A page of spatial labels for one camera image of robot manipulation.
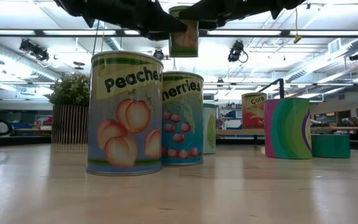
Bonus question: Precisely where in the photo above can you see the rainbow striped can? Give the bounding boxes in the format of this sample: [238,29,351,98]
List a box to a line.
[264,98,313,160]

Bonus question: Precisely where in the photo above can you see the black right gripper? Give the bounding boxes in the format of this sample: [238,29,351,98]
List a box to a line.
[178,0,306,31]

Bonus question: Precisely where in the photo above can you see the black overhead rig bar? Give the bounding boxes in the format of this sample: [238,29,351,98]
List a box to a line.
[0,29,358,39]

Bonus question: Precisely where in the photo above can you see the yellow hanging cord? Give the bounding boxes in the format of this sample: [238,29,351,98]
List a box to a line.
[293,7,303,44]

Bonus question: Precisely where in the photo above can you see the peaches label can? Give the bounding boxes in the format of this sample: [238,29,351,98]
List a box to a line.
[86,50,164,177]

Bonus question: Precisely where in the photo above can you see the green bordered label can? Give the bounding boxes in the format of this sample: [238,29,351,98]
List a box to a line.
[168,5,200,58]

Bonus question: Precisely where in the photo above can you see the potted green plant striped pot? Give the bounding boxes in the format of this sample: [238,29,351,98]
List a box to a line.
[44,72,91,145]

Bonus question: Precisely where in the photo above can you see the cherries label can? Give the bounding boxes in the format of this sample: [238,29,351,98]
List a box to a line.
[162,71,204,167]

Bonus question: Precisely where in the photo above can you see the white air vent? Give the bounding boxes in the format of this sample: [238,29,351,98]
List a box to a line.
[328,38,342,54]

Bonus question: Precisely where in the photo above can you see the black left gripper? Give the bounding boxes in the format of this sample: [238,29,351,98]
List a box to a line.
[54,0,188,41]

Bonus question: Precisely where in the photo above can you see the black aluminium table frame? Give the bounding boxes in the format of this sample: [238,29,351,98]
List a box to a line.
[0,133,358,152]

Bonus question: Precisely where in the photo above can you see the green pear label can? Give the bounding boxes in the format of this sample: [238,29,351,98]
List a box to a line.
[202,103,217,155]

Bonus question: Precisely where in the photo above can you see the corn label can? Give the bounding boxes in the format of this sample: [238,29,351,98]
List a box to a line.
[241,92,268,129]

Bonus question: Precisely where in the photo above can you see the short teal can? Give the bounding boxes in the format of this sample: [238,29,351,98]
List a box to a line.
[311,134,351,159]

